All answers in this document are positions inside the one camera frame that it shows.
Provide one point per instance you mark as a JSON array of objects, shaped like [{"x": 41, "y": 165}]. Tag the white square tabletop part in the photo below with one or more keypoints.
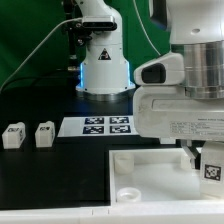
[{"x": 158, "y": 174}]

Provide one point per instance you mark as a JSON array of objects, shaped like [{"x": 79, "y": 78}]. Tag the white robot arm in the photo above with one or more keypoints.
[{"x": 196, "y": 30}]

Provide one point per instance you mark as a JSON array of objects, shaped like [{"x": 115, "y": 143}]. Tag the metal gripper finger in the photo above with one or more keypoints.
[{"x": 191, "y": 152}]

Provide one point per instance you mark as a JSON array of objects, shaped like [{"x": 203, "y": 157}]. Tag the white obstacle front rail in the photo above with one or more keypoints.
[{"x": 182, "y": 212}]

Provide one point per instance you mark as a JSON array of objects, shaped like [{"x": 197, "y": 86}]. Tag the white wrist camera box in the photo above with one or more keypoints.
[{"x": 166, "y": 70}]

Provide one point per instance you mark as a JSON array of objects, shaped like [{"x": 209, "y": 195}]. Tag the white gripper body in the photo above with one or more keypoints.
[{"x": 165, "y": 112}]

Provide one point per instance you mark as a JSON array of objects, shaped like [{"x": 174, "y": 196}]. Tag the white sheet with markers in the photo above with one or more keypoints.
[{"x": 97, "y": 126}]

